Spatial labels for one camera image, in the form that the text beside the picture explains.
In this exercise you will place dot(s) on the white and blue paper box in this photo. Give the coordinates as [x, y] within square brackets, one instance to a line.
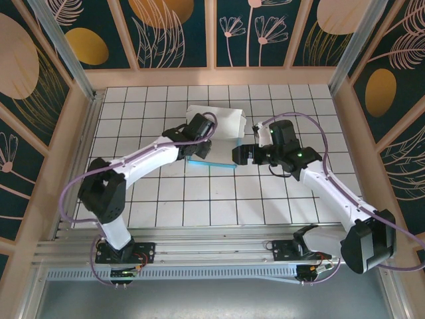
[229, 123]

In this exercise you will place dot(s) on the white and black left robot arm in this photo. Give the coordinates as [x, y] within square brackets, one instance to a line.
[146, 163]

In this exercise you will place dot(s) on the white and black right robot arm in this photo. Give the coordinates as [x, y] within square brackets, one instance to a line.
[332, 196]

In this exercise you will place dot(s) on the small black circuit board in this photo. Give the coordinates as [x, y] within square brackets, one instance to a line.
[308, 270]
[124, 273]

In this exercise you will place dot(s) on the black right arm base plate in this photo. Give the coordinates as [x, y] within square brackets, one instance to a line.
[280, 249]

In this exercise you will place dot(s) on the aluminium mounting rail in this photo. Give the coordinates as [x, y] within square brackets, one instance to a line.
[216, 247]

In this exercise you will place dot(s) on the aluminium side rail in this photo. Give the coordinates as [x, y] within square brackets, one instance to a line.
[83, 139]

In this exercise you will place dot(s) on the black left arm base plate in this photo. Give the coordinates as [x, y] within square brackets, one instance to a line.
[147, 249]

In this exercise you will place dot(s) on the aluminium frame post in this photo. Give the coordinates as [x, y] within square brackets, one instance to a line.
[355, 43]
[63, 43]

